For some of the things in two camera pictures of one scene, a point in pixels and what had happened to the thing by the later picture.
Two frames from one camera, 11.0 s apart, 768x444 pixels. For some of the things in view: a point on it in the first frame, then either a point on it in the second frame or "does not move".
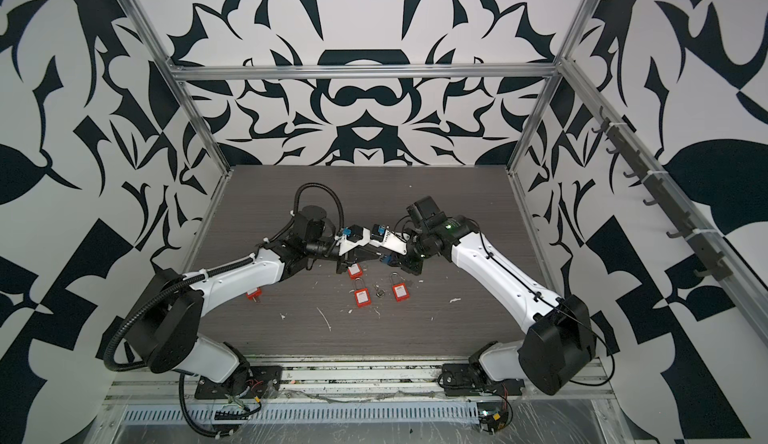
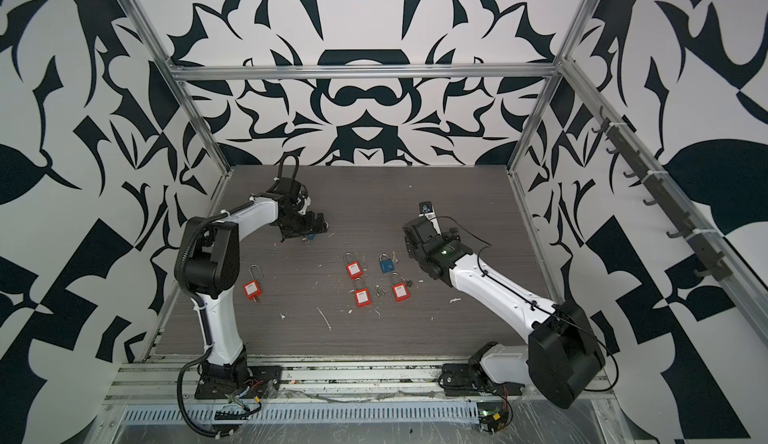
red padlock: [399, 291] does not move
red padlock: [355, 271] does not move
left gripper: [371, 253] to [313, 228]
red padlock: [362, 296] does not move
